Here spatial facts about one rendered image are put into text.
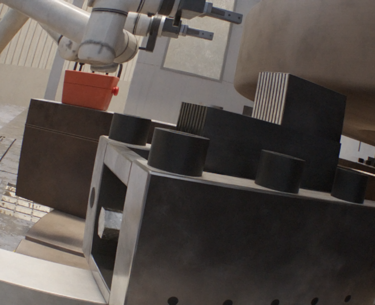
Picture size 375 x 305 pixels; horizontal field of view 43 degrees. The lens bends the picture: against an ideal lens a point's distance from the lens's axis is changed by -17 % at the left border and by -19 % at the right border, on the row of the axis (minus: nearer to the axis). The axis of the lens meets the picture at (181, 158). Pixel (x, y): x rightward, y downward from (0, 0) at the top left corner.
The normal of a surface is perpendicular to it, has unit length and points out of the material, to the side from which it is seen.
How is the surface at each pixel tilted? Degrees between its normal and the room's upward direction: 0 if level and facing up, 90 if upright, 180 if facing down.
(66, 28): 115
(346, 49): 90
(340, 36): 90
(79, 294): 0
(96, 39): 91
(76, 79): 97
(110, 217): 59
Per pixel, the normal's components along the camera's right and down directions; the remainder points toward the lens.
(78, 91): -0.07, 0.19
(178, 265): 0.29, 0.15
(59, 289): 0.21, -0.97
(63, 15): -0.06, -0.10
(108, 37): 0.50, 0.18
